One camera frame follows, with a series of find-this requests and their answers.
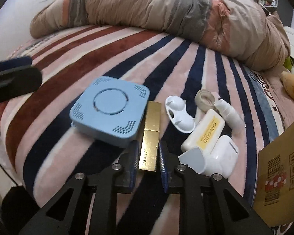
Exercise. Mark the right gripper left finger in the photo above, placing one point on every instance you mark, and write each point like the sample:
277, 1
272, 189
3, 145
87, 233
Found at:
88, 204

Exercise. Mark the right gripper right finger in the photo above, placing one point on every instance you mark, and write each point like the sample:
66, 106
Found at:
208, 204

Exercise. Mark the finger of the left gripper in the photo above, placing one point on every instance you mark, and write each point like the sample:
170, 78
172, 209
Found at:
18, 82
15, 62

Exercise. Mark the gold rectangular case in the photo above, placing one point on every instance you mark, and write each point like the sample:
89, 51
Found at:
151, 136

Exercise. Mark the blue square device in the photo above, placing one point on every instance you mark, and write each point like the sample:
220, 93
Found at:
110, 110

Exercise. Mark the brown cardboard box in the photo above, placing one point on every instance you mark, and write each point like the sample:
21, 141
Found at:
274, 197

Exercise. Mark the striped plush blanket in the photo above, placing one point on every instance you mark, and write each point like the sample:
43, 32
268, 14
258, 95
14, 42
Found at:
36, 129

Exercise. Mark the small white charger plug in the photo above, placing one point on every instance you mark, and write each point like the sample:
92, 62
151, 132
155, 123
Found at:
194, 159

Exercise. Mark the white yellow label box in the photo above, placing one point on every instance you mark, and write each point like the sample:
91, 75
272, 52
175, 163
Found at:
206, 133

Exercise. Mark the small white bottle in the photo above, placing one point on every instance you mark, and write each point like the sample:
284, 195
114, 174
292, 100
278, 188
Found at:
230, 116

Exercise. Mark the tape roll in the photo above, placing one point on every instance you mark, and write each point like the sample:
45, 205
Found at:
205, 100

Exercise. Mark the white contact lens case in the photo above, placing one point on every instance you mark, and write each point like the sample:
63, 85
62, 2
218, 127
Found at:
176, 110

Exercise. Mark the green plush toy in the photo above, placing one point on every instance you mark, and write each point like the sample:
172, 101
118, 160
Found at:
288, 64

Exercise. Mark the pink grey rolled duvet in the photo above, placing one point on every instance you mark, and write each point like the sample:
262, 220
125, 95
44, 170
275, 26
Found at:
236, 28

